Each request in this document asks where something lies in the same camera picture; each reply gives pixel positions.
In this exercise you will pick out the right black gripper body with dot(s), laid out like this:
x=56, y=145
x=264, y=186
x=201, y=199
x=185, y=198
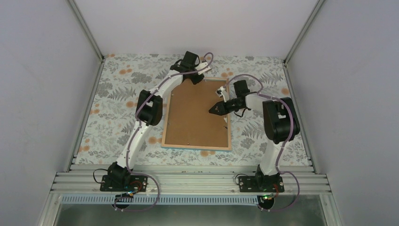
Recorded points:
x=229, y=109

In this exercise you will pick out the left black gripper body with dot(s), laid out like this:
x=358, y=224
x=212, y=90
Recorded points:
x=195, y=81

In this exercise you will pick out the brown backing board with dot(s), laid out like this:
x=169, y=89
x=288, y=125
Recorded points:
x=193, y=118

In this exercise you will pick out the teal wooden picture frame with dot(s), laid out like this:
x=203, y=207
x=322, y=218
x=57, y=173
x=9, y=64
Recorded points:
x=229, y=131

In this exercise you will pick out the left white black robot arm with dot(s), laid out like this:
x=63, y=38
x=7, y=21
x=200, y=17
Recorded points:
x=150, y=110

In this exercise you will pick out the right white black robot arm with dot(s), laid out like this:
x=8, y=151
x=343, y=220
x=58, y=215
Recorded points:
x=279, y=122

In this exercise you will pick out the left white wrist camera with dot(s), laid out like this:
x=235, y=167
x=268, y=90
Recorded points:
x=203, y=68

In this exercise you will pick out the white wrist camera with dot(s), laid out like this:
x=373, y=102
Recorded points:
x=221, y=92
x=203, y=68

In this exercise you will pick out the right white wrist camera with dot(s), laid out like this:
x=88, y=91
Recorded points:
x=221, y=92

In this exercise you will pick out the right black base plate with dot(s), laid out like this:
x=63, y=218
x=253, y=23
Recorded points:
x=249, y=184

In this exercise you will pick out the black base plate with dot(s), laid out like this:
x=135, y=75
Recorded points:
x=133, y=183
x=249, y=184

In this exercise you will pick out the slotted grey cable duct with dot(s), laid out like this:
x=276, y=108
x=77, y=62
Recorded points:
x=143, y=199

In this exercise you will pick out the right aluminium corner post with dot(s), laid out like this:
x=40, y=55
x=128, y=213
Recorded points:
x=315, y=11

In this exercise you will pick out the aluminium corner post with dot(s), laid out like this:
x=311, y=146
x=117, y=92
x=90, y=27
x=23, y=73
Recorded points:
x=83, y=24
x=315, y=11

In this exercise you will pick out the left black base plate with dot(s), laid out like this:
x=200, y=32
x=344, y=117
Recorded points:
x=133, y=183

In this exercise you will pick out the left aluminium corner post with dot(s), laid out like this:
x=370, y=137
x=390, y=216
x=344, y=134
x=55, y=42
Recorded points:
x=83, y=24

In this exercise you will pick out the aluminium rail base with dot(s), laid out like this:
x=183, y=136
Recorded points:
x=190, y=180

